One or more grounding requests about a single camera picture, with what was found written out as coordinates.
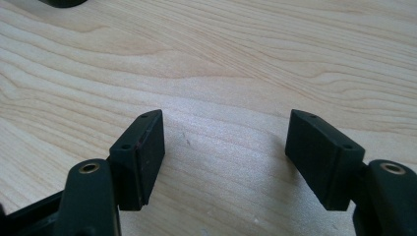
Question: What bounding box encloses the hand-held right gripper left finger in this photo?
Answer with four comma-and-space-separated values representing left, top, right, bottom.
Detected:
108, 108, 166, 211

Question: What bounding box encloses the black object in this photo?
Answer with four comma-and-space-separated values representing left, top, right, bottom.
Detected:
38, 0, 89, 9

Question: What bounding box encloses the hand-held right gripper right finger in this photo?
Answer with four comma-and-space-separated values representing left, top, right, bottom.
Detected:
284, 108, 366, 211

